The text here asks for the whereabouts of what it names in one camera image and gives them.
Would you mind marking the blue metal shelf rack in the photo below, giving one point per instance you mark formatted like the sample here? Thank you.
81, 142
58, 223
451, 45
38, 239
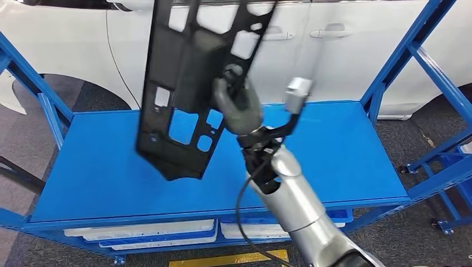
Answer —
332, 166

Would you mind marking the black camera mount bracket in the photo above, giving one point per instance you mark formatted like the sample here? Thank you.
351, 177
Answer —
284, 129

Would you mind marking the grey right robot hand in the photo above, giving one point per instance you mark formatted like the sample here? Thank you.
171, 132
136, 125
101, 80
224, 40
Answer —
239, 107

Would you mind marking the clear white plastic bin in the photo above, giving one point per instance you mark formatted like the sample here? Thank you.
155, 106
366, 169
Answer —
140, 228

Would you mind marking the blue wheeled metal rack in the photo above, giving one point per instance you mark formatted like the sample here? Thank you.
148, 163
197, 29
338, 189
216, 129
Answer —
446, 225

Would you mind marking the black metal bar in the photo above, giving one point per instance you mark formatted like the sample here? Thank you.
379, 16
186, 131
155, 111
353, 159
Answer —
22, 177

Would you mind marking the black plastic mounting plate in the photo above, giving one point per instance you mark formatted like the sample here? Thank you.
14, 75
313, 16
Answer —
173, 73

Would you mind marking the white car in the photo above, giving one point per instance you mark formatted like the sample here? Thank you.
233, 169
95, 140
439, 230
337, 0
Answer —
332, 66

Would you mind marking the blue plastic bin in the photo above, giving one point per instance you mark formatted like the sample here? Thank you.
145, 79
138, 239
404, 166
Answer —
339, 215
166, 238

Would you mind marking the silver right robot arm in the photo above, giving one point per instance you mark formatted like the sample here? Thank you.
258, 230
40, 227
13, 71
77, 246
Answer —
295, 206

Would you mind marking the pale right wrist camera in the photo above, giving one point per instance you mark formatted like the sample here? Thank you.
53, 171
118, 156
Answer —
298, 94

